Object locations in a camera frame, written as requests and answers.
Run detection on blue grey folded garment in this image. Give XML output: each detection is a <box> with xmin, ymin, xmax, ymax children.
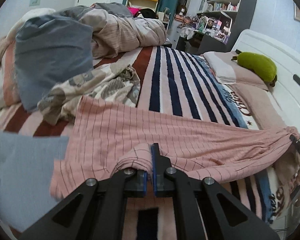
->
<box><xmin>15</xmin><ymin>15</ymin><xmax>93</xmax><ymax>112</ymax></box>

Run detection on framed wall picture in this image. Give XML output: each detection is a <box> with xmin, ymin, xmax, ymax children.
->
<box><xmin>294</xmin><ymin>3</ymin><xmax>300</xmax><ymax>22</ymax></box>

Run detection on crumpled beige grey duvet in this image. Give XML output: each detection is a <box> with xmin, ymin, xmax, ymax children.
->
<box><xmin>55</xmin><ymin>2</ymin><xmax>167</xmax><ymax>59</ymax></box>

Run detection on grey folded cloth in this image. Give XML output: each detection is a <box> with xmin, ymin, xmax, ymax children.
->
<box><xmin>0</xmin><ymin>132</ymin><xmax>69</xmax><ymax>232</ymax></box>

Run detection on mannequin head with wig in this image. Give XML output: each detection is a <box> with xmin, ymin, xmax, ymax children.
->
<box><xmin>175</xmin><ymin>4</ymin><xmax>187</xmax><ymax>20</ymax></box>

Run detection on grey floral patterned garment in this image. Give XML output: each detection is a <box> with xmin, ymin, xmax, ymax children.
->
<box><xmin>37</xmin><ymin>62</ymin><xmax>141</xmax><ymax>125</ymax></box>

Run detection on green plush toy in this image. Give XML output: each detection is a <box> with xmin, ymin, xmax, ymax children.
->
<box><xmin>231</xmin><ymin>52</ymin><xmax>277</xmax><ymax>87</ymax></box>

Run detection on white bed headboard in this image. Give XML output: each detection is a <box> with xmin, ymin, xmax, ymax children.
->
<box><xmin>232</xmin><ymin>29</ymin><xmax>300</xmax><ymax>133</ymax></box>

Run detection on beige striped pillow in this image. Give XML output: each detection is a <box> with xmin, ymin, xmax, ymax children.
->
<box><xmin>230</xmin><ymin>83</ymin><xmax>287</xmax><ymax>129</ymax></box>

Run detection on yellow white shelf cabinet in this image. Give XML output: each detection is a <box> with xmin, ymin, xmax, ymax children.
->
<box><xmin>126</xmin><ymin>0</ymin><xmax>159</xmax><ymax>12</ymax></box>

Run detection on dark tall bookshelf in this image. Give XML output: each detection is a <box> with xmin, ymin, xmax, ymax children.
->
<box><xmin>175</xmin><ymin>0</ymin><xmax>257</xmax><ymax>55</ymax></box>

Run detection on pink checked pants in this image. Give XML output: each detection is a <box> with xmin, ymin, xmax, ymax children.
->
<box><xmin>50</xmin><ymin>96</ymin><xmax>298</xmax><ymax>198</ymax></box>

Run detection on striped plush bed blanket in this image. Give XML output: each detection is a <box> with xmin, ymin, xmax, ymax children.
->
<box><xmin>0</xmin><ymin>45</ymin><xmax>300</xmax><ymax>240</ymax></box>

